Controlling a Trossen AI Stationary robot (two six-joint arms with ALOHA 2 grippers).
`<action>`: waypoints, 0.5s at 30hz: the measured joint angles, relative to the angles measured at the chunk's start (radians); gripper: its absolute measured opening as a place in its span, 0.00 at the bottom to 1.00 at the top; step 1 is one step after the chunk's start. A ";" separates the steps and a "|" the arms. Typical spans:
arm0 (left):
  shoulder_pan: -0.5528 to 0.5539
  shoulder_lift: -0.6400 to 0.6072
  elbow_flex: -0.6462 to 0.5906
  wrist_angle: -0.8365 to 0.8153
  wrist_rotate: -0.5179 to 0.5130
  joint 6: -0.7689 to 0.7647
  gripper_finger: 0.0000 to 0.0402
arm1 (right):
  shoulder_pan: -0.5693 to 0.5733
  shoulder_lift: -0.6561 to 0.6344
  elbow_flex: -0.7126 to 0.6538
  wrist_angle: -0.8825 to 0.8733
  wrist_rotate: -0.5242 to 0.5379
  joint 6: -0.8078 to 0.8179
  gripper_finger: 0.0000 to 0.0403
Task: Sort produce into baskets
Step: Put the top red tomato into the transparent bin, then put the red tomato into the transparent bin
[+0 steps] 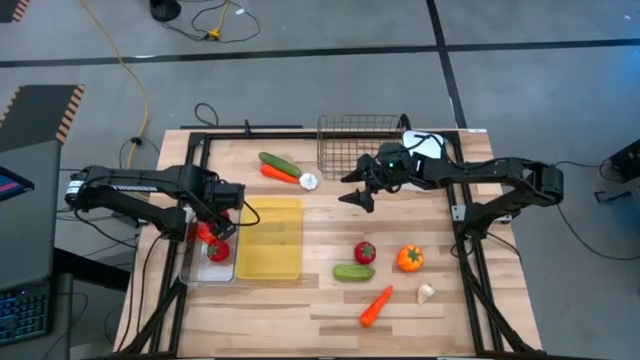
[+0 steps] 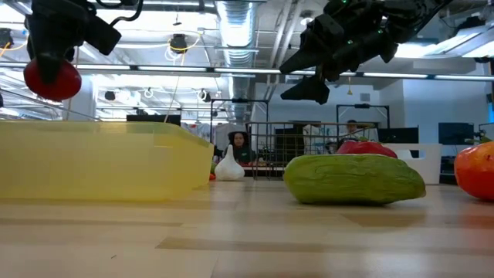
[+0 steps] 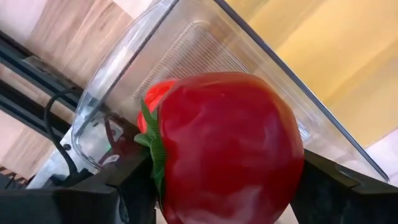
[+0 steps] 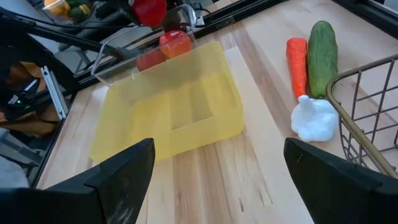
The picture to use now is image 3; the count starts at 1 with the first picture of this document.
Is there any black metal table frame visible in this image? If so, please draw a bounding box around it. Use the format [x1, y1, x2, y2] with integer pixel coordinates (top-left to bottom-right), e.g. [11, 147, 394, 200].
[0, 30, 85, 138]

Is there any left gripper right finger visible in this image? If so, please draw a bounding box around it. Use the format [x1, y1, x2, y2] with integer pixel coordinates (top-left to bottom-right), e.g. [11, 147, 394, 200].
[290, 149, 398, 224]

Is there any clear plastic bin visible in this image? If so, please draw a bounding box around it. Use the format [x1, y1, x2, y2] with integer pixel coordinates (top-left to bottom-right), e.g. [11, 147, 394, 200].
[70, 0, 390, 183]

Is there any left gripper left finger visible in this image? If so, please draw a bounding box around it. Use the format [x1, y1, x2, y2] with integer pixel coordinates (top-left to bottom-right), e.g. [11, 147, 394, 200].
[0, 146, 159, 224]

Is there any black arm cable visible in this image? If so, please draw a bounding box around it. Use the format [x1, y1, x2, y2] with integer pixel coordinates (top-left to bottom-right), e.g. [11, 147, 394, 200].
[43, 88, 82, 185]

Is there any red toy tomato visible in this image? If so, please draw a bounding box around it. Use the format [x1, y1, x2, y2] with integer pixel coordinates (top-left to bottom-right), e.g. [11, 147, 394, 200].
[133, 71, 305, 224]
[136, 78, 180, 134]

